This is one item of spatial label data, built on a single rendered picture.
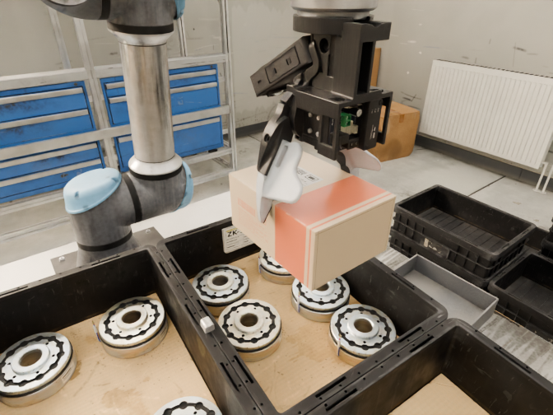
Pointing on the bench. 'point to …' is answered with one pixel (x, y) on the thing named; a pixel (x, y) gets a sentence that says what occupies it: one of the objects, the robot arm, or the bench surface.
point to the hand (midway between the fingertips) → (307, 200)
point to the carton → (316, 221)
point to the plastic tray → (449, 291)
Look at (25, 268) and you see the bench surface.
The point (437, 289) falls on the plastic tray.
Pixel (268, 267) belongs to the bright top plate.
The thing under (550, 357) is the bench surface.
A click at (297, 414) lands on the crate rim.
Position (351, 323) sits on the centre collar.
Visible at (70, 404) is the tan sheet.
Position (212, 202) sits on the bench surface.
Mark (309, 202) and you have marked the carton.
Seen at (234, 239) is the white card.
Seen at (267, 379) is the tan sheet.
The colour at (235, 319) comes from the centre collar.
